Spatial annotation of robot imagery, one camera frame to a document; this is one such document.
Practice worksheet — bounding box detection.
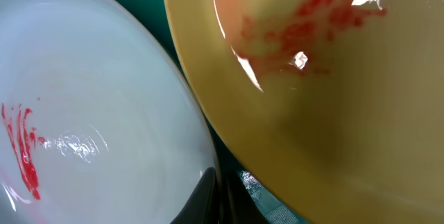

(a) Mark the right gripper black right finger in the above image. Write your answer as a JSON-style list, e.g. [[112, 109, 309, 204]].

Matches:
[[225, 172, 268, 224]]

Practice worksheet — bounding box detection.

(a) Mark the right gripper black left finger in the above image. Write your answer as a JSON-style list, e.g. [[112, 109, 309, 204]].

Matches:
[[171, 167, 219, 224]]

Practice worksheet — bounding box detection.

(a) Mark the white plate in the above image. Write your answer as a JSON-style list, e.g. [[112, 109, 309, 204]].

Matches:
[[1, 0, 216, 224]]

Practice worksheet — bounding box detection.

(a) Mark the yellow plate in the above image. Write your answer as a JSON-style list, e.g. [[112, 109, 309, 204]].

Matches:
[[164, 0, 443, 223]]

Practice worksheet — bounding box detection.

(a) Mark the blue plastic tray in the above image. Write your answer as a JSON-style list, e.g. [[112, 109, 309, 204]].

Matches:
[[116, 0, 306, 224]]

